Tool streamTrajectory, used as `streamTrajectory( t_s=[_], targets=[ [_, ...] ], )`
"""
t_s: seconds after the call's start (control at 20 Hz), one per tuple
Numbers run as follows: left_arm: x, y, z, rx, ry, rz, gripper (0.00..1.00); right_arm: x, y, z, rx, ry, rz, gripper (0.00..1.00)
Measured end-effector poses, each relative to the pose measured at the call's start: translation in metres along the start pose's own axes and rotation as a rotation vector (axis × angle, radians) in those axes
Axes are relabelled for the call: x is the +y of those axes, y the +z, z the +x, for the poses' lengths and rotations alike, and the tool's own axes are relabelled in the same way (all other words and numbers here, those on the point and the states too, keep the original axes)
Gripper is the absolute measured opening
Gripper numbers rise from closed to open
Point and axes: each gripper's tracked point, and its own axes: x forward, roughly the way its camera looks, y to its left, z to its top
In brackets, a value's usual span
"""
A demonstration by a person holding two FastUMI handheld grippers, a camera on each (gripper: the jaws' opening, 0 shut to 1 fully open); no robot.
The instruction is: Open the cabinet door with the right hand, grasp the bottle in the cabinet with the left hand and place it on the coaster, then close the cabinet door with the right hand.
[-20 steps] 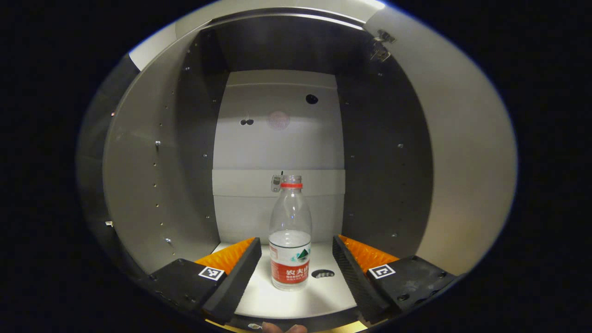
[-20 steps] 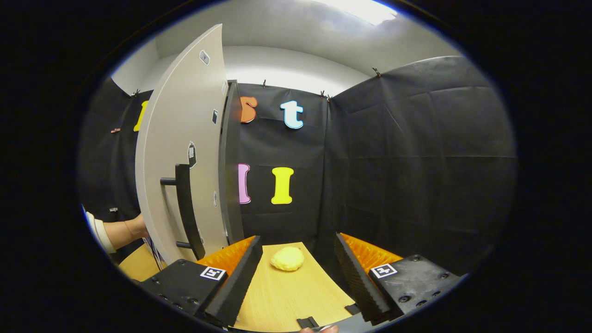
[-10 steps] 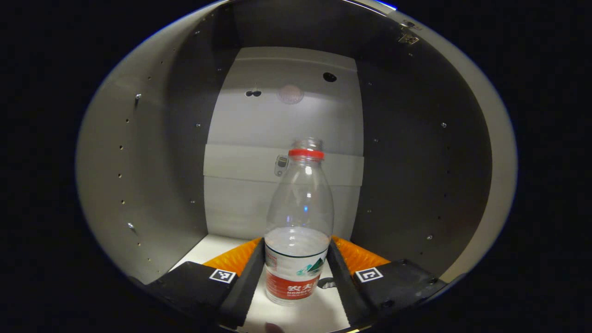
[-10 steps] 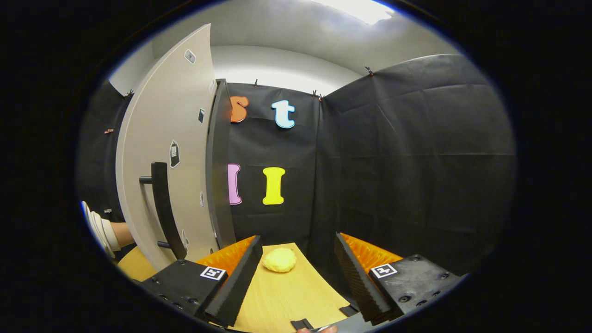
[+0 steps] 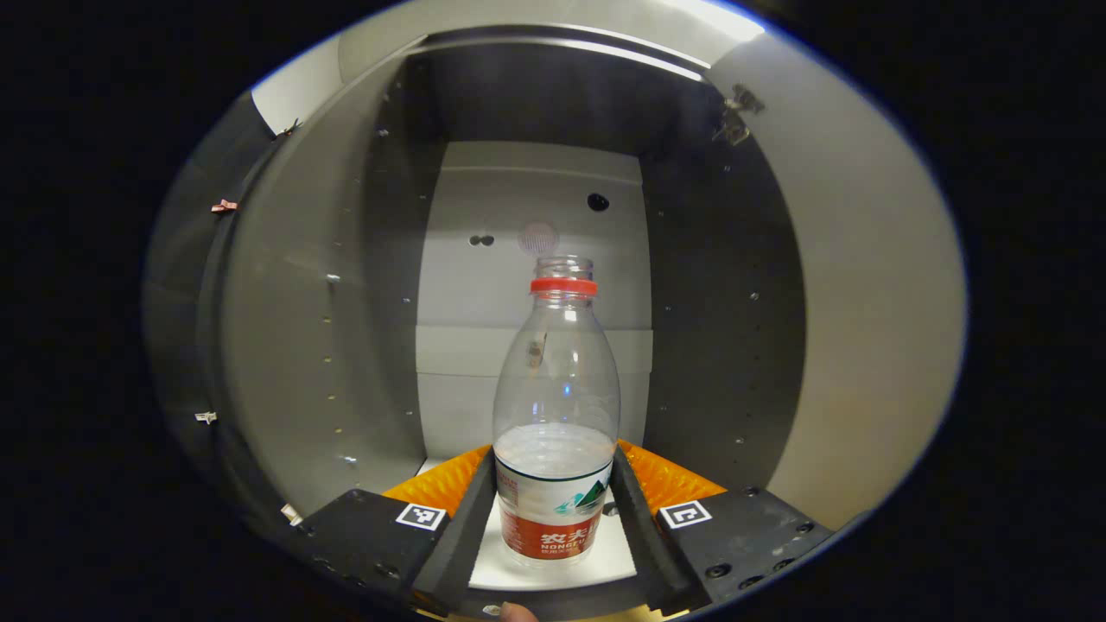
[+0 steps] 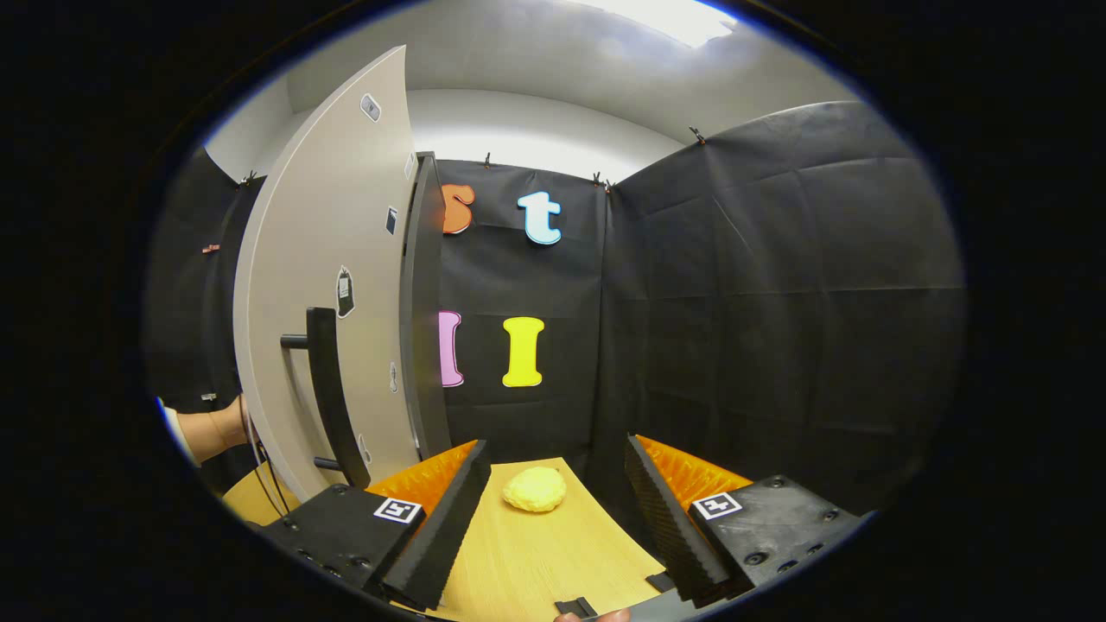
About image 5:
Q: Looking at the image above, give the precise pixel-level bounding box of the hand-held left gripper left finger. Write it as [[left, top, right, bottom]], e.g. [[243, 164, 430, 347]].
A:
[[289, 443, 498, 619]]

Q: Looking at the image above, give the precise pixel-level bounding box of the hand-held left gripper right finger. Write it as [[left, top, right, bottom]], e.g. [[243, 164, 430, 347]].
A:
[[609, 439, 835, 616]]

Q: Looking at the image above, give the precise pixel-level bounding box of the clear plastic bottle red label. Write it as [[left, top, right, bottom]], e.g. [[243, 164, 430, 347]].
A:
[[493, 255, 621, 568]]

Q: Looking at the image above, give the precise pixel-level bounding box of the dark grey cabinet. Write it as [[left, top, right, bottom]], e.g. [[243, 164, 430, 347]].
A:
[[197, 24, 809, 614]]

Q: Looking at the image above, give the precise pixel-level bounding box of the beige cabinet door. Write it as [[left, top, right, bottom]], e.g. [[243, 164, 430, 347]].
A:
[[707, 33, 967, 532]]

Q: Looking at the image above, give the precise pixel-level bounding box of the metal door hinge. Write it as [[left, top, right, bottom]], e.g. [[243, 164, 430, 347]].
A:
[[713, 84, 766, 146]]

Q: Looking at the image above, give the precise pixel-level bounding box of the black backdrop cloth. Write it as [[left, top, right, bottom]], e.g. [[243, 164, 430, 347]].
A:
[[143, 91, 286, 519]]

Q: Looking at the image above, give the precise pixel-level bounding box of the long ceiling light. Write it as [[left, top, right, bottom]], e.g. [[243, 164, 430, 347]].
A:
[[665, 0, 766, 40]]

